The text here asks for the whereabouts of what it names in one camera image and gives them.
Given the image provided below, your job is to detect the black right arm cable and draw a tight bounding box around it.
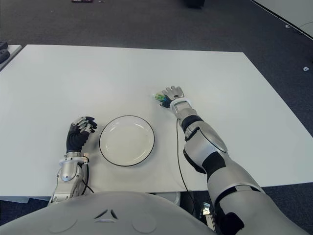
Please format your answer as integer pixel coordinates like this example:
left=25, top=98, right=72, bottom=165
left=176, top=117, right=197, bottom=214

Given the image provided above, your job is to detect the green toothpaste tube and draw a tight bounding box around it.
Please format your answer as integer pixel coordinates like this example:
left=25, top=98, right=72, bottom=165
left=152, top=92, right=167, bottom=102

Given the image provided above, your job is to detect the white side table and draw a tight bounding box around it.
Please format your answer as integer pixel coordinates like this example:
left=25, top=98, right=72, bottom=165
left=0, top=44, right=23, bottom=72

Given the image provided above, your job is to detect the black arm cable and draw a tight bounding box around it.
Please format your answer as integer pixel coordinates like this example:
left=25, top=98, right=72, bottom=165
left=176, top=117, right=197, bottom=214
left=81, top=156, right=95, bottom=194

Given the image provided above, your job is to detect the grey robot torso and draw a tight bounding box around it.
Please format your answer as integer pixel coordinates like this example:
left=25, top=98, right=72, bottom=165
left=0, top=190, right=216, bottom=235

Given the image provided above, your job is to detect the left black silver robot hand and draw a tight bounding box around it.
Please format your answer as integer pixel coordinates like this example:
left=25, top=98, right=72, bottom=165
left=66, top=116, right=98, bottom=154

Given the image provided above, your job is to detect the white round bin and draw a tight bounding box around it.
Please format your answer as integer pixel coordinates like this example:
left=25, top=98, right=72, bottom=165
left=156, top=191, right=181, bottom=204

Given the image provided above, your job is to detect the white desk with black edge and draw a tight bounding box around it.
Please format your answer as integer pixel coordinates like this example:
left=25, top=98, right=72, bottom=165
left=251, top=0, right=313, bottom=40

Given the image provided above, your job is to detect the metal bracket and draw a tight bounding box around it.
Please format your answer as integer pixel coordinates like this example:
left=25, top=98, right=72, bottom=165
left=200, top=202, right=216, bottom=230

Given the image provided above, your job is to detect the white plate with black rim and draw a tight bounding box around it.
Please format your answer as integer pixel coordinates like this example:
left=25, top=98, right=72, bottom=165
left=98, top=115, right=156, bottom=168

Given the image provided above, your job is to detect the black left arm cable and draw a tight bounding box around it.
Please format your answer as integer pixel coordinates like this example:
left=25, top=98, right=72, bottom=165
left=81, top=156, right=95, bottom=194

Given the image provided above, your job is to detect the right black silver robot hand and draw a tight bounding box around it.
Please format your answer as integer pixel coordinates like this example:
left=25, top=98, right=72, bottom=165
left=159, top=85, right=185, bottom=109

